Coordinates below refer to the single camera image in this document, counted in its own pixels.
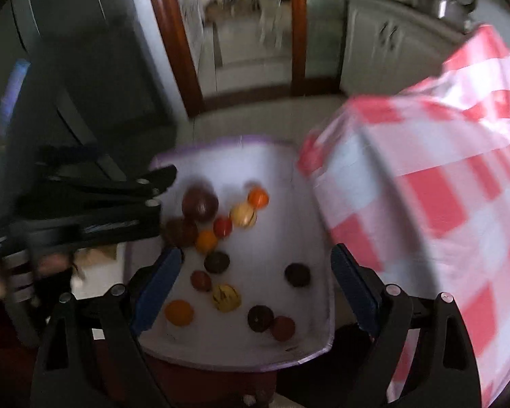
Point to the small dark red fruit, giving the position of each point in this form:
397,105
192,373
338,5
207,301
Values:
282,328

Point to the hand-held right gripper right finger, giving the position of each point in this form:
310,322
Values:
357,289

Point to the dark grey refrigerator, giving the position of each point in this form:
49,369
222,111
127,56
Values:
110,72

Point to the small wooden side table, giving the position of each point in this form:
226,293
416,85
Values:
229,10

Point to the white box with purple rim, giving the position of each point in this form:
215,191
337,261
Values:
259,263

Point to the yellow dark striped fruit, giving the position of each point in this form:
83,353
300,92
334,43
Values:
226,297

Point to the deep orange mandarin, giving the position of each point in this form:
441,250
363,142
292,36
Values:
206,241

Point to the metal pot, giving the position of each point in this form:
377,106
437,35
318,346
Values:
433,2

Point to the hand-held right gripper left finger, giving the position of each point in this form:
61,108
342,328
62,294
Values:
159,289

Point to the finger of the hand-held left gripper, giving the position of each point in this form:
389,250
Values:
110,199
161,177

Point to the dark purple passion fruit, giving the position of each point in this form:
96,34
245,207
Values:
216,262
260,318
297,275

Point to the red white checked plastic tablecloth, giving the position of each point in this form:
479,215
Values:
429,178

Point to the wooden framed glass door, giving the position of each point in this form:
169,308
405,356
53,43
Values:
299,29

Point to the large brownish red pomegranate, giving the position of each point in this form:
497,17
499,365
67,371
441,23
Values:
199,204

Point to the brown wooden door frame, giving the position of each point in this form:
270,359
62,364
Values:
170,42

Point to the dark red pomegranate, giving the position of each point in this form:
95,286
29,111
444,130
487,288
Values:
178,231

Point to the white cabinet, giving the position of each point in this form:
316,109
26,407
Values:
386,42

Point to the yellowish round fruit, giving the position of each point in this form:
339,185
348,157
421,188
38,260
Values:
242,214

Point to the white ornate chair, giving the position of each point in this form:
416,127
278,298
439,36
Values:
270,4

